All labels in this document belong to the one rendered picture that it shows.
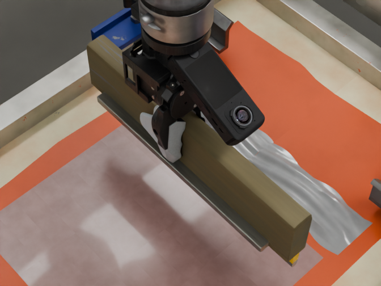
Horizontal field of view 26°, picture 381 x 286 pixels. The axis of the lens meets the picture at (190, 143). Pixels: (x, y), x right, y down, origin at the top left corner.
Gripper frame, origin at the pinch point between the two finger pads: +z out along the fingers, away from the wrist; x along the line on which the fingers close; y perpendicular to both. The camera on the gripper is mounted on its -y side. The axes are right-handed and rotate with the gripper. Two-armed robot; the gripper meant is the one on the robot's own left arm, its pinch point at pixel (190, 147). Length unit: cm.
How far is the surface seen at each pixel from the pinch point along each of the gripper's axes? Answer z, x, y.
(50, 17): 110, -55, 125
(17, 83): 110, -32, 110
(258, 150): 12.8, -13.0, -0.1
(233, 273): 13.5, 2.6, -11.0
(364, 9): 9.0, -41.3, 5.6
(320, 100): 13.7, -26.5, 0.5
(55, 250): 13.6, 17.1, 7.0
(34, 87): 10.2, 4.0, 28.3
